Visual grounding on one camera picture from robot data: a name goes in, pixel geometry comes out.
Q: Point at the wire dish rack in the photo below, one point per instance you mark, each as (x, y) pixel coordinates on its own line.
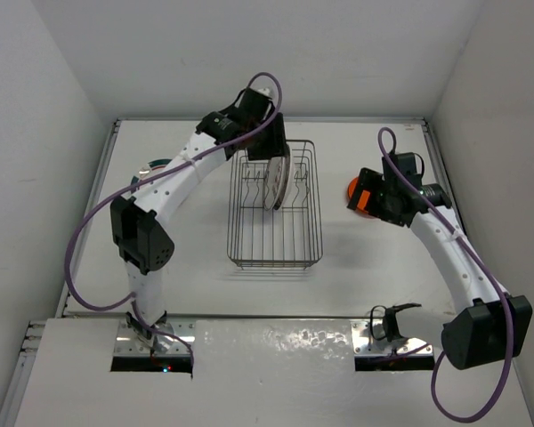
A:
(289, 237)

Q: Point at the metal base plate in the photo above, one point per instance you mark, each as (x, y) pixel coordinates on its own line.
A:
(366, 346)
(129, 344)

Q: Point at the orange plate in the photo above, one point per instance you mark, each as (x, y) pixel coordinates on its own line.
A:
(362, 194)

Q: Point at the teal rimmed plate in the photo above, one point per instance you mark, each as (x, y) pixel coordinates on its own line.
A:
(153, 167)

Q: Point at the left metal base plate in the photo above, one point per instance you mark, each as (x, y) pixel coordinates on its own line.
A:
(129, 344)

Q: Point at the dark rimmed white plate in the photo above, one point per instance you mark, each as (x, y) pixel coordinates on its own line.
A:
(287, 178)

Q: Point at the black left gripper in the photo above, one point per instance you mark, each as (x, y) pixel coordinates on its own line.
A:
(275, 147)

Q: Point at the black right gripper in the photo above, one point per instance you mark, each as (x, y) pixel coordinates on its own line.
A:
(371, 181)

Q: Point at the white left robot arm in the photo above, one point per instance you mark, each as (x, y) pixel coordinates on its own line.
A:
(140, 221)

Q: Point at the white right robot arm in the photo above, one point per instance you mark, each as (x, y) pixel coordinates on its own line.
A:
(490, 324)

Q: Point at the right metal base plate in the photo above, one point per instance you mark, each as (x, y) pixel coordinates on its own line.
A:
(366, 346)

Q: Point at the white floral plate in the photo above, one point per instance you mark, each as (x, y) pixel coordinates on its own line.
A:
(274, 182)

